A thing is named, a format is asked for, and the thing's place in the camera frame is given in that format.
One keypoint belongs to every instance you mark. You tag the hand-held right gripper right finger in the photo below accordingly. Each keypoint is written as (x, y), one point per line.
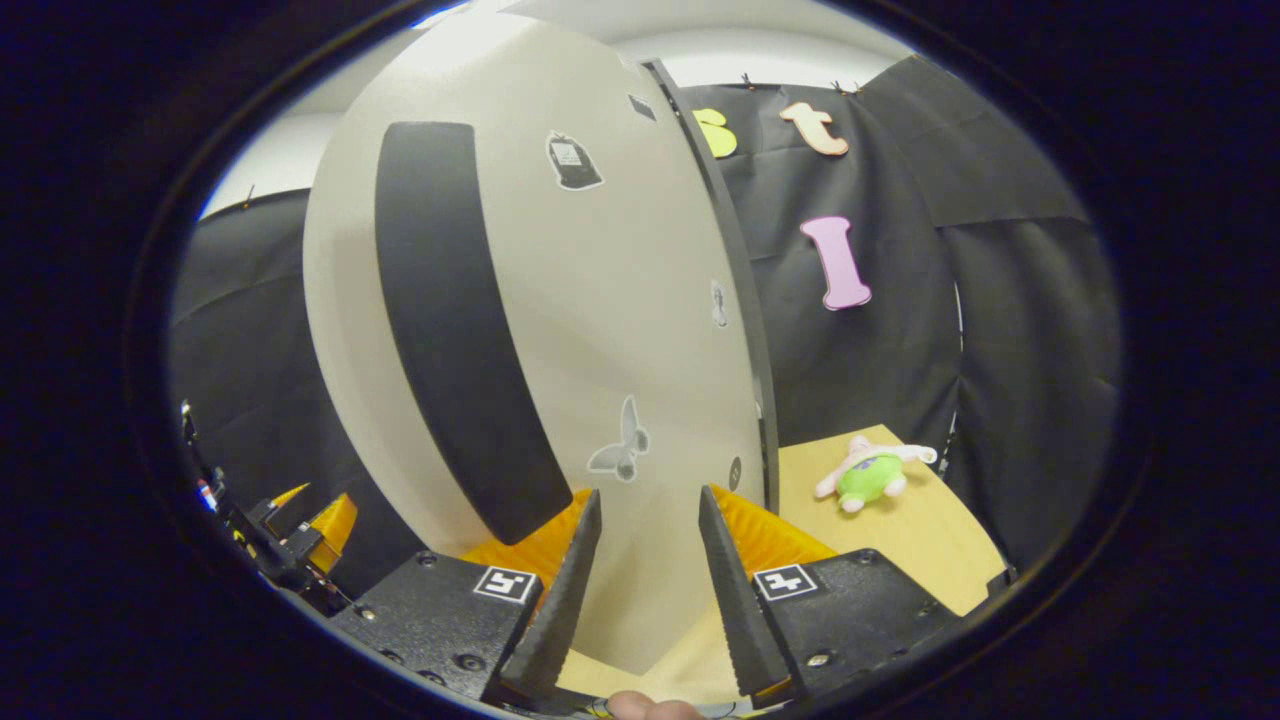
(745, 620)

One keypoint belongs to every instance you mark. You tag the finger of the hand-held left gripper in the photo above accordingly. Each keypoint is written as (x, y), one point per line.
(335, 525)
(275, 500)

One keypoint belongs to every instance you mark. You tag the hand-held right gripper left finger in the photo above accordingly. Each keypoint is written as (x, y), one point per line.
(565, 620)

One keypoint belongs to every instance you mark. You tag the grey cabinet door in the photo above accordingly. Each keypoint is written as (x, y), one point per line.
(640, 300)

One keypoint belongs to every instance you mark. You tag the green and pink plush toy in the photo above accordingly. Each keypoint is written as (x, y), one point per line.
(870, 478)

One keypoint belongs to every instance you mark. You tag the black backdrop cloth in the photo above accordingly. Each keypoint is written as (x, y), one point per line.
(1000, 400)

